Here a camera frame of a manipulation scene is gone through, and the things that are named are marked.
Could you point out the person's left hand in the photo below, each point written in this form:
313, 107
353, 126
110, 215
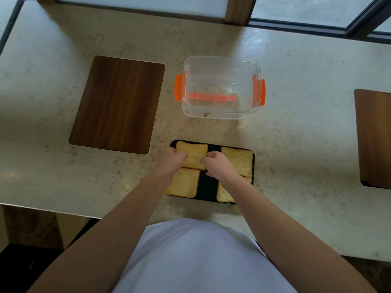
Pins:
169, 161

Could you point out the person's right hand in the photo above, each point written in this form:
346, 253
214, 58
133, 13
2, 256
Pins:
221, 169

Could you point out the toast slice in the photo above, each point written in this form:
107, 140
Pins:
239, 161
183, 183
195, 154
224, 195

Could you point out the black rectangular tray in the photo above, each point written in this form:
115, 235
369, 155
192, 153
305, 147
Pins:
207, 189

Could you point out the clear container with orange clips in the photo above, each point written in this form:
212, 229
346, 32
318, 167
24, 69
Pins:
220, 70

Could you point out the person's left forearm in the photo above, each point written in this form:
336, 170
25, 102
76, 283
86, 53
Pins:
100, 247

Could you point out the person's right forearm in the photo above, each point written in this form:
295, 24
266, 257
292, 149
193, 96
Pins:
290, 247

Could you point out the brown wooden placemat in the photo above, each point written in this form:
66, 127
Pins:
374, 137
116, 103

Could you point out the white shirt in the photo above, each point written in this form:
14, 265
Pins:
195, 259

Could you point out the white frosted glass panel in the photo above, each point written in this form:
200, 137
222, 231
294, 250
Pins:
137, 4

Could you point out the black window frame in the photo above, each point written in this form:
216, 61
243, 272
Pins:
12, 21
290, 27

